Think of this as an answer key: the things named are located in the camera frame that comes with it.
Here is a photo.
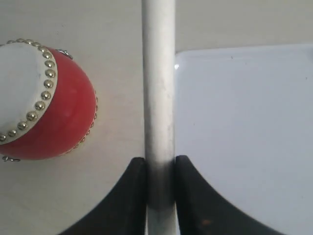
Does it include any white plastic tray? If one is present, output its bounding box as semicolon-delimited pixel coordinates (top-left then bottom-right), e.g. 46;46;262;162
175;44;313;235

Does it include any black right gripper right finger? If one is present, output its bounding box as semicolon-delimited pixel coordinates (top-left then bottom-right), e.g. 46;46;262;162
175;155;271;235

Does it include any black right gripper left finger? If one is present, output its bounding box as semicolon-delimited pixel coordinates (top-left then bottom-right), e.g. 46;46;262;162
62;157;148;235

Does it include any wooden drumstick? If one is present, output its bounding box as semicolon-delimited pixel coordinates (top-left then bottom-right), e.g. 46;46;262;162
142;0;176;235

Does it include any red small drum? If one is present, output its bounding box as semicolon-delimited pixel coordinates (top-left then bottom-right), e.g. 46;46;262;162
0;38;98;162

